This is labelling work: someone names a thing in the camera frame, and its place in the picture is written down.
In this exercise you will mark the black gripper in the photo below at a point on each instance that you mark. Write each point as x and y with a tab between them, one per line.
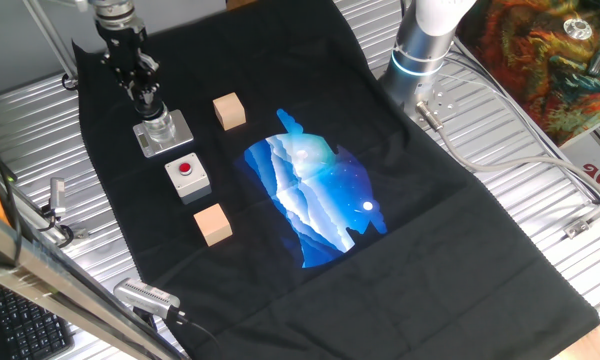
130	55

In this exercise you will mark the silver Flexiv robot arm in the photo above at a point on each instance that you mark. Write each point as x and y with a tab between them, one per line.
420	45

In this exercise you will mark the clear glass jar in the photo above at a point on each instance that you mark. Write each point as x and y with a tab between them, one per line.
160	131

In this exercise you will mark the silver digital scale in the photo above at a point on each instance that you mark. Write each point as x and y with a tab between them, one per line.
180	135

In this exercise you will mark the light wooden cube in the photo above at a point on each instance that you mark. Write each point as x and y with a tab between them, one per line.
212	225
229	111

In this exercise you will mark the white box with red button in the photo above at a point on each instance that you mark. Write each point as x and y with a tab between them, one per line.
187	182

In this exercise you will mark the thin metal rod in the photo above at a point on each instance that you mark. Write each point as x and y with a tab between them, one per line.
48	35

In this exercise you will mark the black computer keyboard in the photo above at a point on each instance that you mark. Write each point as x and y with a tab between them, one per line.
30	330

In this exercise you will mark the black cloth with blue print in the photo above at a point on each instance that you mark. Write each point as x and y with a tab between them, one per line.
430	275

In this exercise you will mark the colourful orange painted cloth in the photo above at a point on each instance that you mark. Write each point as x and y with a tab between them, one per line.
530	75

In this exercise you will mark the silver round metal disc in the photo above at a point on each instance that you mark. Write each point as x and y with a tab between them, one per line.
577	29

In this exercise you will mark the dark metal cylinder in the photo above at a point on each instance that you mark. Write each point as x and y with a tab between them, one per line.
598	62

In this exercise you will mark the white box with red print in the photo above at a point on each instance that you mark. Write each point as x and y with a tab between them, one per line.
595	165

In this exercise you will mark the small silver bracket device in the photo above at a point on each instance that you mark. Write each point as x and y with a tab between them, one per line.
57	195

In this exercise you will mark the silver depth camera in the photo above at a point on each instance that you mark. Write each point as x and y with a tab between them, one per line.
145	296

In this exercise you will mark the aluminium frame beam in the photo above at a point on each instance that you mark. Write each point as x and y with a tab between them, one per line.
40	280

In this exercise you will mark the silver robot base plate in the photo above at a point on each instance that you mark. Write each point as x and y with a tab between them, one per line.
442	102

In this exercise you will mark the metal angle bracket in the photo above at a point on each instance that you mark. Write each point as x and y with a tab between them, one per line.
577	227

